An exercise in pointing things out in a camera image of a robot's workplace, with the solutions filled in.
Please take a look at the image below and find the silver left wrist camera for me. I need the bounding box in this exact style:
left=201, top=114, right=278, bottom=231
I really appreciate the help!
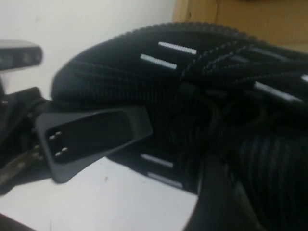
left=0, top=39, right=44, bottom=72

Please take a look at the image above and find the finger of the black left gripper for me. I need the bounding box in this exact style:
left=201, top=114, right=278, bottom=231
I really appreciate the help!
left=35, top=105, right=154, bottom=183

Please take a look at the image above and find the brown cardboard shoe box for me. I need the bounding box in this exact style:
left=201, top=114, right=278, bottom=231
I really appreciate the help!
left=172, top=0, right=308, bottom=52

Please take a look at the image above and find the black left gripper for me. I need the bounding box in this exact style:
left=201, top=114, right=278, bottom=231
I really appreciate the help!
left=0, top=86, right=51, bottom=191

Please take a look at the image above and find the black sneaker with white stripes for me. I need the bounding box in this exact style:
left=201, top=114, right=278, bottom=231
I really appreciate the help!
left=49, top=21, right=308, bottom=231

